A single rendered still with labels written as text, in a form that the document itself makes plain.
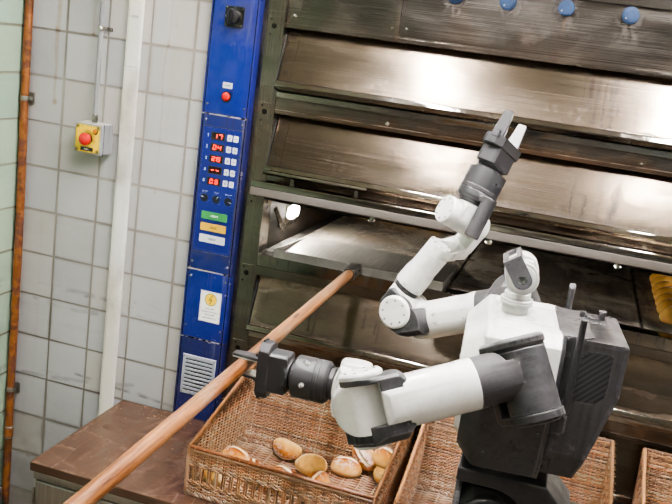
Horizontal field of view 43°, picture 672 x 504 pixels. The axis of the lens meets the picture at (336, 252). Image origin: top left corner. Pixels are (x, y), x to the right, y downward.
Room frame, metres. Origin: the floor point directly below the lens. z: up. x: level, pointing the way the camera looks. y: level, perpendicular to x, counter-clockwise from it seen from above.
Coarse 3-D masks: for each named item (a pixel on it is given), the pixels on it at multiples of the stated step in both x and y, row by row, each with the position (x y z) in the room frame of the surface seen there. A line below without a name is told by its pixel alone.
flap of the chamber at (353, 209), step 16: (256, 192) 2.52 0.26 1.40; (272, 192) 2.51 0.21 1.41; (336, 208) 2.46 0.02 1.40; (352, 208) 2.45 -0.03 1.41; (368, 208) 2.44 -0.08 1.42; (416, 224) 2.40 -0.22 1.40; (432, 224) 2.39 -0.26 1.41; (496, 240) 2.34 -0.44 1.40; (512, 240) 2.33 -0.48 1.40; (528, 240) 2.32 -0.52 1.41; (592, 256) 2.27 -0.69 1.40; (608, 256) 2.26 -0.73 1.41; (624, 256) 2.25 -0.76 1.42
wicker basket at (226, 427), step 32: (224, 416) 2.39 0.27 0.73; (256, 416) 2.57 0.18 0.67; (288, 416) 2.55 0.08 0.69; (320, 416) 2.53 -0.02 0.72; (192, 448) 2.18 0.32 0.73; (224, 448) 2.42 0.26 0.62; (256, 448) 2.51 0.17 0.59; (320, 448) 2.50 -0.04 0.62; (192, 480) 2.18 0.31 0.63; (224, 480) 2.16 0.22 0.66; (256, 480) 2.13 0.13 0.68; (288, 480) 2.10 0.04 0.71; (352, 480) 2.38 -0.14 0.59; (384, 480) 2.11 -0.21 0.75
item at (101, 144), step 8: (88, 120) 2.83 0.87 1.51; (80, 128) 2.77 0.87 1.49; (88, 128) 2.76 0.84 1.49; (96, 128) 2.75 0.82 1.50; (104, 128) 2.76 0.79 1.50; (112, 128) 2.81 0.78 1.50; (96, 136) 2.75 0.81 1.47; (104, 136) 2.77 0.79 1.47; (80, 144) 2.77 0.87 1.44; (88, 144) 2.76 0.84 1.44; (96, 144) 2.75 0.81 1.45; (104, 144) 2.77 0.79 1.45; (80, 152) 2.77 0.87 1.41; (88, 152) 2.76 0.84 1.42; (96, 152) 2.75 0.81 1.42; (104, 152) 2.77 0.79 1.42
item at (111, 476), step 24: (336, 288) 2.32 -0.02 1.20; (312, 312) 2.10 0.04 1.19; (240, 360) 1.66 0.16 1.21; (216, 384) 1.53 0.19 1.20; (192, 408) 1.41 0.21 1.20; (168, 432) 1.32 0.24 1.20; (120, 456) 1.21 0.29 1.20; (144, 456) 1.23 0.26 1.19; (96, 480) 1.12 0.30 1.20; (120, 480) 1.16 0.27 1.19
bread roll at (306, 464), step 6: (300, 456) 2.38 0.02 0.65; (306, 456) 2.38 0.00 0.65; (312, 456) 2.38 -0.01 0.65; (318, 456) 2.38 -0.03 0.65; (300, 462) 2.36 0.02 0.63; (306, 462) 2.37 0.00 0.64; (312, 462) 2.37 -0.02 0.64; (318, 462) 2.37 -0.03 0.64; (324, 462) 2.38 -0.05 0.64; (300, 468) 2.35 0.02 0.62; (306, 468) 2.35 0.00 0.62; (312, 468) 2.36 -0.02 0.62; (318, 468) 2.36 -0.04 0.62; (324, 468) 2.37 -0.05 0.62; (306, 474) 2.36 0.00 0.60
